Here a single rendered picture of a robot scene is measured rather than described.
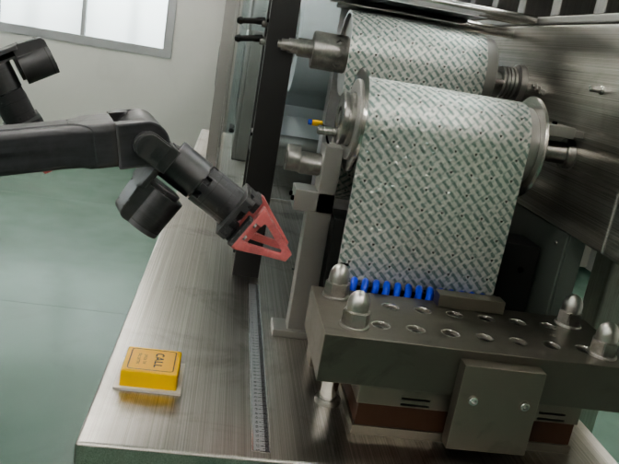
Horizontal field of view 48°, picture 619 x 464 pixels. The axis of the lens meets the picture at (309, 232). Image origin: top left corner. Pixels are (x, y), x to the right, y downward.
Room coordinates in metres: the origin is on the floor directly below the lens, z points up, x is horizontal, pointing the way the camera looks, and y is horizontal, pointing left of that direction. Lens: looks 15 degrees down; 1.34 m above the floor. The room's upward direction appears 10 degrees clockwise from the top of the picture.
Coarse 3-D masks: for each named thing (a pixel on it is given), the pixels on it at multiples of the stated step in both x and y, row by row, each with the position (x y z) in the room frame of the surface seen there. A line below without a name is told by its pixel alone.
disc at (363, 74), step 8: (360, 72) 1.01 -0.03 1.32; (368, 80) 0.96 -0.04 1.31; (368, 88) 0.95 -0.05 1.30; (368, 96) 0.94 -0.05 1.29; (360, 120) 0.94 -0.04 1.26; (360, 128) 0.93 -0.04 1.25; (360, 136) 0.93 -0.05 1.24; (360, 144) 0.93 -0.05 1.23; (352, 152) 0.96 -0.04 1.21; (344, 160) 1.01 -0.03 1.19; (352, 160) 0.95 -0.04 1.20; (344, 168) 1.00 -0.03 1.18
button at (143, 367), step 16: (128, 352) 0.82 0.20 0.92; (144, 352) 0.83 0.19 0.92; (160, 352) 0.83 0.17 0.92; (176, 352) 0.84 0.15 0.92; (128, 368) 0.77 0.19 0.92; (144, 368) 0.78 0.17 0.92; (160, 368) 0.79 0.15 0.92; (176, 368) 0.80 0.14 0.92; (128, 384) 0.77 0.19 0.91; (144, 384) 0.77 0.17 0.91; (160, 384) 0.78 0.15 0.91; (176, 384) 0.78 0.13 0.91
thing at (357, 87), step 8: (360, 80) 0.99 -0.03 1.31; (352, 88) 1.03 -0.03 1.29; (360, 88) 0.97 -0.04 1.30; (360, 96) 0.96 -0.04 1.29; (360, 104) 0.95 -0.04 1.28; (360, 112) 0.94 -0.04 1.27; (536, 120) 1.00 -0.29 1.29; (536, 128) 0.99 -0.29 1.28; (352, 136) 0.96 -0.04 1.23; (536, 136) 0.98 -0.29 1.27; (352, 144) 0.95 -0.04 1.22; (536, 144) 0.98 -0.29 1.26; (344, 152) 1.00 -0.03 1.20; (536, 152) 0.98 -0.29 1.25; (528, 160) 0.98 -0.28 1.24; (528, 168) 0.98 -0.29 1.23
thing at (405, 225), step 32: (352, 192) 0.94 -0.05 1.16; (384, 192) 0.94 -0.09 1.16; (416, 192) 0.95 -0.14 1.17; (448, 192) 0.96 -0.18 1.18; (480, 192) 0.96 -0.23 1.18; (512, 192) 0.97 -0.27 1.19; (352, 224) 0.94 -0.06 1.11; (384, 224) 0.94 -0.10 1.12; (416, 224) 0.95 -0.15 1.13; (448, 224) 0.96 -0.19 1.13; (480, 224) 0.96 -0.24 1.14; (352, 256) 0.94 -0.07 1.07; (384, 256) 0.95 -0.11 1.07; (416, 256) 0.95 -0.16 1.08; (448, 256) 0.96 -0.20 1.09; (480, 256) 0.97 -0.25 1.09; (448, 288) 0.96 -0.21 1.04; (480, 288) 0.97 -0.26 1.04
